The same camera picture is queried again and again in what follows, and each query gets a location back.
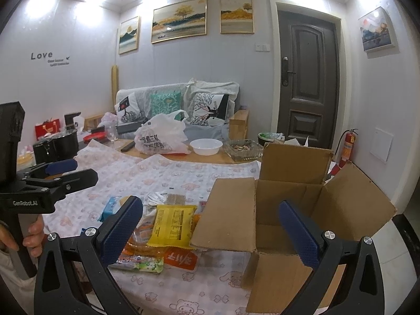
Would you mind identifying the wide landscape painting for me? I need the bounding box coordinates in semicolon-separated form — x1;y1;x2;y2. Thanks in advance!
151;0;208;44

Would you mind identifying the white tree print cushion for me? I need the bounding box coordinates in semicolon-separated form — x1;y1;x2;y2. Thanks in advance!
190;92;229;127

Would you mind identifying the red fire extinguisher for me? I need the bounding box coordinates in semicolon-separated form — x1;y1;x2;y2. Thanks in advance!
335;128;358;169

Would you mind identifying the small mountain painting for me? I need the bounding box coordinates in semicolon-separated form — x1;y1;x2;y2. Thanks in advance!
118;16;140;55

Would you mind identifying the black remote control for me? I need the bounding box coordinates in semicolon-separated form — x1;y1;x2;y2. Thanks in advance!
120;141;135;153

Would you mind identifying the wooden side table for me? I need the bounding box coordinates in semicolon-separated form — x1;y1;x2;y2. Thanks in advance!
229;109;249;140

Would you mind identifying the right wall canvas painting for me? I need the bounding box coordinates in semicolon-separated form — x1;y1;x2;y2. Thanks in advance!
358;7;397;52

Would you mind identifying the white red print cushion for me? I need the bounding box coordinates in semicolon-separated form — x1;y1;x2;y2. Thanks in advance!
115;93;147;125

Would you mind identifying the person's left hand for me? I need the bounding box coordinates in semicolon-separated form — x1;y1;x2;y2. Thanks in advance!
0;215;45;258

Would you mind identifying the red gift bag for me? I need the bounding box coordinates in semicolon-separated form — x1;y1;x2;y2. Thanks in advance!
34;119;61;140

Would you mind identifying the white wall panel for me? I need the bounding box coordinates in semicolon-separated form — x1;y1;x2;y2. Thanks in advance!
370;128;394;163

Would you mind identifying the wine glass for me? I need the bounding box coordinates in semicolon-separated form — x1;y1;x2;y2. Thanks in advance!
105;124;118;146

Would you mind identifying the grey covered sofa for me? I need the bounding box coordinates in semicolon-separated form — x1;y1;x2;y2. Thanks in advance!
115;78;242;142

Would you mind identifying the orange clear snack bag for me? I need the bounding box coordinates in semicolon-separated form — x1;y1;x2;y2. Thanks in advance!
125;211;167;258

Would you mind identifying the white printed plastic bag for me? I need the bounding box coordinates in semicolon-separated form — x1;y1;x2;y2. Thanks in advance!
135;109;190;155

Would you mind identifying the dark brown door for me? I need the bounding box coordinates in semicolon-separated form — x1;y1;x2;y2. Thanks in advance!
277;11;340;149

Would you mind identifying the open cardboard box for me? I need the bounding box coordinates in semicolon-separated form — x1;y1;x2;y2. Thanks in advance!
192;144;396;314

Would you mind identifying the orange red label packet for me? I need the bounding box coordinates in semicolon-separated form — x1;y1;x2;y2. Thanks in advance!
164;247;201;272

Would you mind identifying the glass ashtray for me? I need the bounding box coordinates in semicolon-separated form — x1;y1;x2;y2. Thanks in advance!
224;139;263;162

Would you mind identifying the white plastic bowl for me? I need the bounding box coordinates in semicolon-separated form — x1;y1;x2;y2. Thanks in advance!
189;139;223;156

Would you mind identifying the blue white cracker bag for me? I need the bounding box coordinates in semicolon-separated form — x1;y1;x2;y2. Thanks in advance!
98;196;128;223

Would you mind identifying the light switch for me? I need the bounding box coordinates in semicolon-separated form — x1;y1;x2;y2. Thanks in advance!
255;43;271;52

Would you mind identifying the brown sesame snack packet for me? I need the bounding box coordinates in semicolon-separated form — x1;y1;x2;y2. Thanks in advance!
143;192;186;207

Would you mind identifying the teal patterned cushion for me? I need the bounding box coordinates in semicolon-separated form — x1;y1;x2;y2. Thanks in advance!
151;92;182;117

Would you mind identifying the yellow rolled mat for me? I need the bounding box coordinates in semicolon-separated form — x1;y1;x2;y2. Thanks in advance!
111;65;119;106

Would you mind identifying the golden tree painting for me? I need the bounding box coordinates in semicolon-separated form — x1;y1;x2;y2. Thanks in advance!
219;0;255;34

